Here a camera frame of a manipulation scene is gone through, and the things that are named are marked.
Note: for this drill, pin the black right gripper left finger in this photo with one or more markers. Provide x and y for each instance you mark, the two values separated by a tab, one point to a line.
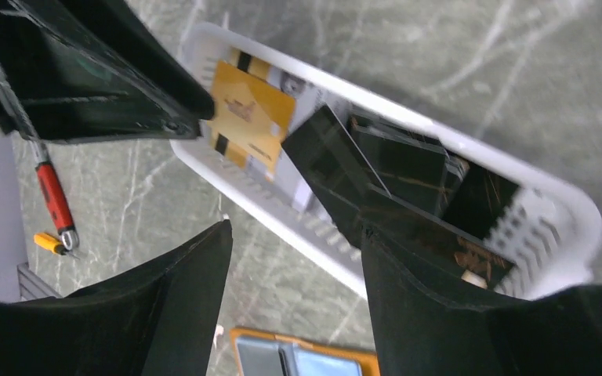
155	319

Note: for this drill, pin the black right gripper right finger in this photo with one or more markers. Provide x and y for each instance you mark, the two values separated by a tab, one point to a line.
428	322

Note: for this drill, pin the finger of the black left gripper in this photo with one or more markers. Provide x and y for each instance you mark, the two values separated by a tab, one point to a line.
90	71

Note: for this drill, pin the orange leather card holder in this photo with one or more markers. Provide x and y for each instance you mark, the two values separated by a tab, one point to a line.
267	353

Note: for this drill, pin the white plastic basket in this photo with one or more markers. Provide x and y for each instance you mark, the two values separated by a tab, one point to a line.
552	230

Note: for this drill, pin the black card stack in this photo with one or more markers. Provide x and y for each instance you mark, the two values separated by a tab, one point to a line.
413	189

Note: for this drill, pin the red handled adjustable wrench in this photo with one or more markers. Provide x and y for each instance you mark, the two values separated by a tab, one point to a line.
54	196

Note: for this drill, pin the orange handled small tool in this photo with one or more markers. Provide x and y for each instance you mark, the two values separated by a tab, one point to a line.
52	244

